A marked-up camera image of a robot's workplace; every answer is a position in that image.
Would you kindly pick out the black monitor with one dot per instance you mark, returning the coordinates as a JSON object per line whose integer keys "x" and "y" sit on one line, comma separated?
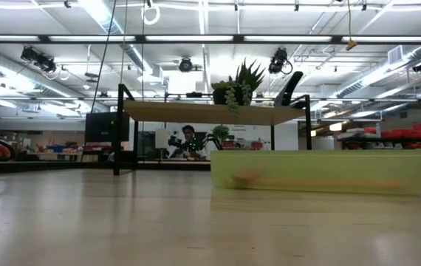
{"x": 101, "y": 127}

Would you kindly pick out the black ceiling camera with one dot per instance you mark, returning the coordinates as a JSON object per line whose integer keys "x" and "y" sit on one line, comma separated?
{"x": 44, "y": 63}
{"x": 185, "y": 65}
{"x": 277, "y": 61}

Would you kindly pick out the small green background plant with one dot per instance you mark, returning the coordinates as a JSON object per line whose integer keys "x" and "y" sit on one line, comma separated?
{"x": 221, "y": 132}

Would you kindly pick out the black stapler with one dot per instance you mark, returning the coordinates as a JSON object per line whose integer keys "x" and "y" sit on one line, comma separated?
{"x": 288, "y": 90}

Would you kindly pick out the yellow translucent plastic box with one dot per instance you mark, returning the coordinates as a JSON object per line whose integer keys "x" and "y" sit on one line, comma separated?
{"x": 343, "y": 164}

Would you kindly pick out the person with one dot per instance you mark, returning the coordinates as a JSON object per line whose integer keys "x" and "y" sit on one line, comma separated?
{"x": 188, "y": 134}

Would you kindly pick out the orange pencil pink eraser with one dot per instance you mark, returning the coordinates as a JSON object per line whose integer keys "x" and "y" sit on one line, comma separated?
{"x": 306, "y": 183}

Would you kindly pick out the black aluminium table frame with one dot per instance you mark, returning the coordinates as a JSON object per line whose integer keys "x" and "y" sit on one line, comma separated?
{"x": 48, "y": 167}

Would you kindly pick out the potted succulent plant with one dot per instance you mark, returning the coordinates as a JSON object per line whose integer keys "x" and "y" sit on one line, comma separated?
{"x": 232, "y": 94}

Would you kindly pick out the wooden table with black frame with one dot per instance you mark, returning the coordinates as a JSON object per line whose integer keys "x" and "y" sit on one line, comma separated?
{"x": 203, "y": 112}

